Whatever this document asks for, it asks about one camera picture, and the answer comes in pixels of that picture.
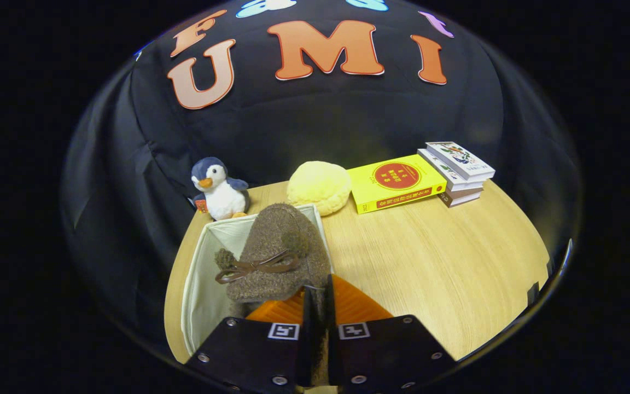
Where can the black backdrop cloth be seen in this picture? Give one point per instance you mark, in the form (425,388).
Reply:
(304,126)

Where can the brown moccasin shoe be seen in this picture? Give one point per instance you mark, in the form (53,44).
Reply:
(279,235)

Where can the beige fabric storage box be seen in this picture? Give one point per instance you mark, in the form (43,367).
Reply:
(205,284)

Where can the yellow round plush cushion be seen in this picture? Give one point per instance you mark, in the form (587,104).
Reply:
(318,189)

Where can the white book with plant print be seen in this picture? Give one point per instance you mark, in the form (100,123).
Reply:
(446,175)

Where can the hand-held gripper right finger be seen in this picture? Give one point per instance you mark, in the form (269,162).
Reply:
(386,355)

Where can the penguin plush toy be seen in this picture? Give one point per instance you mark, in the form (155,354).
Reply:
(221,200)

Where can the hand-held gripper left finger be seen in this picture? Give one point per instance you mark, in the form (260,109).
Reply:
(249,355)

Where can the yellow book with red circle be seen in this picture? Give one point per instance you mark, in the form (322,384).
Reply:
(394,183)

